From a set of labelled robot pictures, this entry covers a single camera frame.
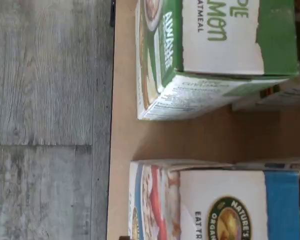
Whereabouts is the green oatmeal box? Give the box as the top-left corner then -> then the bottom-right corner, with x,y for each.
231,0 -> 300,112
134,0 -> 300,121

